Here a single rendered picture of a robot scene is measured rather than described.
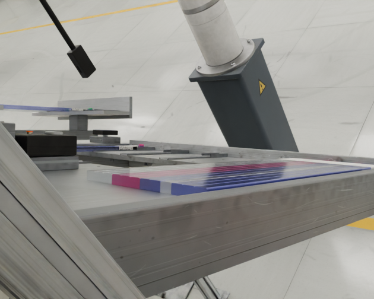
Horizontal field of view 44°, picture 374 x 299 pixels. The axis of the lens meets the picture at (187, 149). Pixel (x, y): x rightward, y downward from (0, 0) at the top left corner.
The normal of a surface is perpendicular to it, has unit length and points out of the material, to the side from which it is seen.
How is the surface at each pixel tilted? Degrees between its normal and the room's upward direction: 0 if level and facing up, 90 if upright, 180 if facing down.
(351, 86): 0
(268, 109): 90
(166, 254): 90
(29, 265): 90
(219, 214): 90
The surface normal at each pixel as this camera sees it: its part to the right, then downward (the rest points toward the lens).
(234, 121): -0.46, 0.68
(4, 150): 0.77, 0.07
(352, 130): -0.40, -0.73
